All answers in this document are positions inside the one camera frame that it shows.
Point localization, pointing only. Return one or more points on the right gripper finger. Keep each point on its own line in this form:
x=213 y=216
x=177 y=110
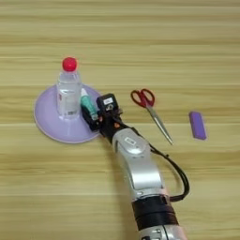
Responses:
x=90 y=122

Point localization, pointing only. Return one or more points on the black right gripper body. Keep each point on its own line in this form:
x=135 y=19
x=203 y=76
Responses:
x=111 y=125

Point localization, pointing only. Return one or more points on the green and white glue stick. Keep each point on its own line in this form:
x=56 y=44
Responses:
x=88 y=104

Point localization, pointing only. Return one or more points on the clear bottle with red cap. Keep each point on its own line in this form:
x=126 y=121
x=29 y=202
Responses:
x=68 y=93

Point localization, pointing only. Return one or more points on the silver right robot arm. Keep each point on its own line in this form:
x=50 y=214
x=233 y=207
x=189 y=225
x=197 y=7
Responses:
x=140 y=165

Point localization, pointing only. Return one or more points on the black box with white label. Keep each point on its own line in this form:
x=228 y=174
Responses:
x=107 y=102

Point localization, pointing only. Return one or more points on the purple round plate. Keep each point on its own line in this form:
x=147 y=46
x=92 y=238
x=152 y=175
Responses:
x=47 y=118

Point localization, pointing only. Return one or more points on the purple rectangular block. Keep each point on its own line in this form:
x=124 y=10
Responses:
x=198 y=125

